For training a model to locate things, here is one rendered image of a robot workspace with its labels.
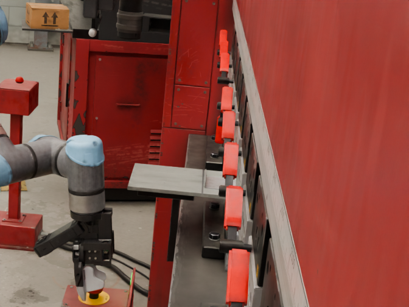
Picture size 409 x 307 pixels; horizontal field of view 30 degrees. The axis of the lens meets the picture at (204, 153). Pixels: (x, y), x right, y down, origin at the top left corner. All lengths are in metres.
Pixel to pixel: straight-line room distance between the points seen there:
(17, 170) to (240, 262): 0.82
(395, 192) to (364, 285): 0.06
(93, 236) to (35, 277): 1.98
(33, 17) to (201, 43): 1.53
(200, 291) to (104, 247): 0.23
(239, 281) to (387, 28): 0.47
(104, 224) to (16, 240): 2.26
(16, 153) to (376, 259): 1.25
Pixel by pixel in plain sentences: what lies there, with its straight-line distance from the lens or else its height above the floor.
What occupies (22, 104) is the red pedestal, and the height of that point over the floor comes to 0.73.
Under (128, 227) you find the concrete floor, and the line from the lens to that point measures 4.14.
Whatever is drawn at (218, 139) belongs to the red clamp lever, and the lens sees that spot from 1.75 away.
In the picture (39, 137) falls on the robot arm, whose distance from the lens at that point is 1.66.
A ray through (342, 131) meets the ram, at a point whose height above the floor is 1.53.
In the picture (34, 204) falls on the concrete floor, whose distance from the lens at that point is 4.39.
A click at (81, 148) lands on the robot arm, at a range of 1.54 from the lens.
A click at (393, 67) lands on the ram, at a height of 1.59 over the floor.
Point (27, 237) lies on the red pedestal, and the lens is 3.83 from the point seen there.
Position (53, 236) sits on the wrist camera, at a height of 0.98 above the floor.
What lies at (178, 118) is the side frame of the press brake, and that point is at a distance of 2.79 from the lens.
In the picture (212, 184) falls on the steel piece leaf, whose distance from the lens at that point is 1.93.
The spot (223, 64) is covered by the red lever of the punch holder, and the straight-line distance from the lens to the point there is 1.96.
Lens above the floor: 1.66
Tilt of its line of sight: 18 degrees down
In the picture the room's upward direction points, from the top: 6 degrees clockwise
